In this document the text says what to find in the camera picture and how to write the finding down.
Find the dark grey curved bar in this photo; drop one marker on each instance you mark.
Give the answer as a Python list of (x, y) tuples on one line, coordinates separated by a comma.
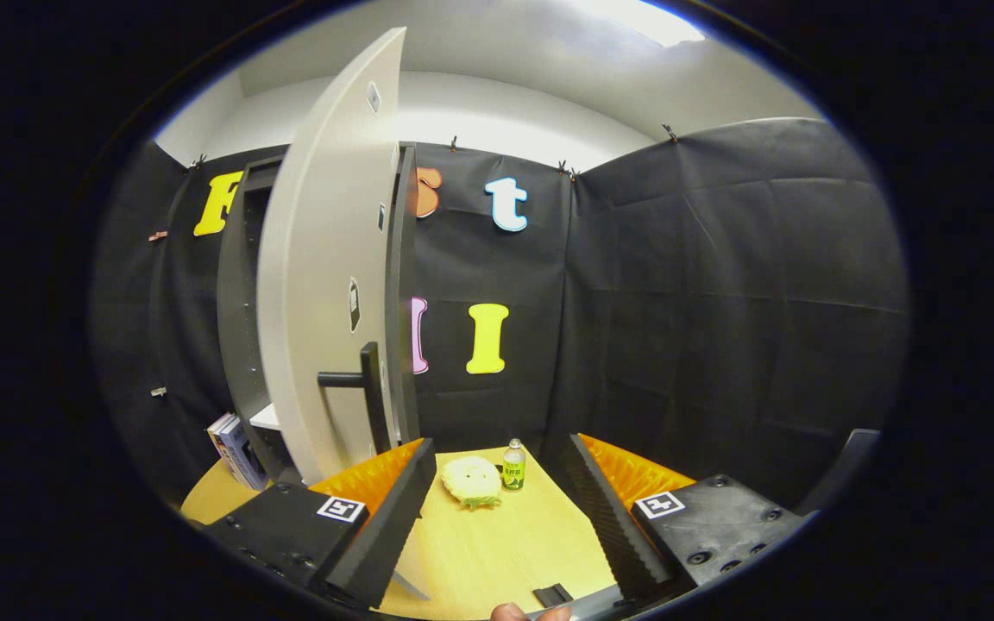
[(846, 466)]

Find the white spine book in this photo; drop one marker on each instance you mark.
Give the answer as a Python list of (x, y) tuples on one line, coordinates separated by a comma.
[(219, 427)]

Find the ceiling light panel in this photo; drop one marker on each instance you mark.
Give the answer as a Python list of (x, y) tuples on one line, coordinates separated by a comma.
[(644, 21)]

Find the dark grey shoe cabinet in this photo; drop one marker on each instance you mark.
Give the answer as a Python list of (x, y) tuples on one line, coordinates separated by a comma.
[(238, 328)]

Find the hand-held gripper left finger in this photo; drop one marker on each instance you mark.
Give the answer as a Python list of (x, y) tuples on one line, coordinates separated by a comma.
[(393, 526)]

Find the green label drink bottle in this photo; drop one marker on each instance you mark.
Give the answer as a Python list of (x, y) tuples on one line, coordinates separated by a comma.
[(513, 470)]

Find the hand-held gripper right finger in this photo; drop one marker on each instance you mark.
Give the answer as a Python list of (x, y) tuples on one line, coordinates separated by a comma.
[(609, 526)]

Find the black backdrop cloth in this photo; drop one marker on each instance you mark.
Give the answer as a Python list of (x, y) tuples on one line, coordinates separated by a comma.
[(678, 302)]

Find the small black block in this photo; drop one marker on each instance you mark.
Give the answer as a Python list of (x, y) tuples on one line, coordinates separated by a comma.
[(552, 595)]

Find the lavender cover book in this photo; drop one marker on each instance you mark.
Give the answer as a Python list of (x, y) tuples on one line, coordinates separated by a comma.
[(244, 457)]

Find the yellow pineapple plush toy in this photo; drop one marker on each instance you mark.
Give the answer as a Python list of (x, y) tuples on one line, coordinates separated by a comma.
[(471, 481)]

